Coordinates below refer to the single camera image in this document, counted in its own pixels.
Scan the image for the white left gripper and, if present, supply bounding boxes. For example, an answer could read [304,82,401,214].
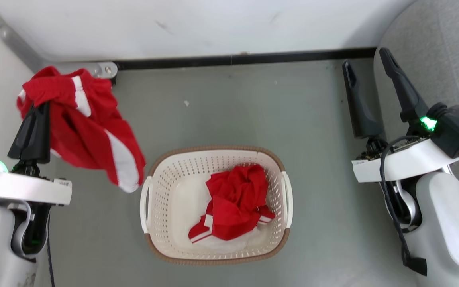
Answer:
[0,102,73,206]

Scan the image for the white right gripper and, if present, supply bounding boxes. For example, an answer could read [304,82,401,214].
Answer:
[342,47,459,184]

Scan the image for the red shorts with white stripes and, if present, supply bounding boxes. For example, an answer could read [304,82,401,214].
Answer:
[16,66,147,194]

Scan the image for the red jersey with lettering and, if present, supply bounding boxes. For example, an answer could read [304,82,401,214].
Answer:
[188,163,277,250]

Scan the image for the cream perforated laundry basket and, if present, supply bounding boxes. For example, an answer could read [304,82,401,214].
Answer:
[139,145,294,266]

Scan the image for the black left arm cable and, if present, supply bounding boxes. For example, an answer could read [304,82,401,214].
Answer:
[45,213,56,287]

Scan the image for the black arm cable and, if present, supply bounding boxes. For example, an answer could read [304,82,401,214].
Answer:
[45,213,56,287]
[379,136,428,277]

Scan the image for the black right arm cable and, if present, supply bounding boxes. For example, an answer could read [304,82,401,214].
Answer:
[379,136,428,277]

